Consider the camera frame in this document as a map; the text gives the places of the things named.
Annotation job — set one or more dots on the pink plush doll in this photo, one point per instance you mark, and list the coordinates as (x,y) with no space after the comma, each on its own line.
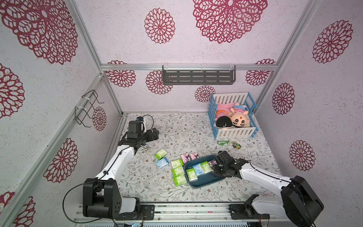
(226,107)

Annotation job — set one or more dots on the green tissue pack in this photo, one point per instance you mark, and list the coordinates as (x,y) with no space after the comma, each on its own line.
(206,167)
(191,174)
(177,163)
(178,171)
(160,154)
(179,180)

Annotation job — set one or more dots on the green carabiner keychain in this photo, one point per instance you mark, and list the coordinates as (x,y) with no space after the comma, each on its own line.
(223,143)

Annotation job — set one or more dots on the green tissue pack top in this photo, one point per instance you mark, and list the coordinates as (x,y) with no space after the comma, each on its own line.
(206,167)

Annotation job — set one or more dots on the dark teal storage box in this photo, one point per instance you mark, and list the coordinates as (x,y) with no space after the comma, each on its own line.
(203,180)

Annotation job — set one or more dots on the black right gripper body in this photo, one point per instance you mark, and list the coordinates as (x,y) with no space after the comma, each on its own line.
(220,163)

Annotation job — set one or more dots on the green tissue pack bottom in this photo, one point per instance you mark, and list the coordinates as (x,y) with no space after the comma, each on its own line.
(179,180)

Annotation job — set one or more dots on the blue tissue pack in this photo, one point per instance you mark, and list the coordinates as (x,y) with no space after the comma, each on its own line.
(162,163)
(198,169)

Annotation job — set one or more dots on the black wire wall rack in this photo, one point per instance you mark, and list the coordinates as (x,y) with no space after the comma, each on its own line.
(82,112)

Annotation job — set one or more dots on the blue tissue pack top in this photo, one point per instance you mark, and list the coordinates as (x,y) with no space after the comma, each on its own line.
(198,169)

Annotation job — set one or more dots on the grey wall shelf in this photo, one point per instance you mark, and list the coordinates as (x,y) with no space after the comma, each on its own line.
(199,77)

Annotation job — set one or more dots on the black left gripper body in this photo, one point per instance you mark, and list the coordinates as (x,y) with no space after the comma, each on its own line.
(147,136)

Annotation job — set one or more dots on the pink kuromi pack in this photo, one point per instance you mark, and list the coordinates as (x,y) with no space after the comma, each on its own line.
(212,163)
(186,158)
(194,156)

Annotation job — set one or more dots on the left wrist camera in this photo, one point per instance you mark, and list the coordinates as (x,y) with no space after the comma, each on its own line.
(140,118)

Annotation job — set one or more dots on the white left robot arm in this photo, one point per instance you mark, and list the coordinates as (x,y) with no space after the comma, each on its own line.
(101,195)

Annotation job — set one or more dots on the small figurine keychain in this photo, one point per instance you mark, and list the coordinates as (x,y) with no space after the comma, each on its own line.
(236,145)

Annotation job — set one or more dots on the black-haired plush doll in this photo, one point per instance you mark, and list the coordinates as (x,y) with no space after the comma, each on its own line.
(238,119)

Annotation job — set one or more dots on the blue white toy crib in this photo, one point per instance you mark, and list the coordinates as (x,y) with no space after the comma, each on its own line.
(243,98)

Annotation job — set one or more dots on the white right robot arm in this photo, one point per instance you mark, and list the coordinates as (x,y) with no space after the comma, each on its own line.
(296,200)

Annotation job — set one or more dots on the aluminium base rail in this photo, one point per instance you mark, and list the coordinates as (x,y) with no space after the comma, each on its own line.
(180,214)

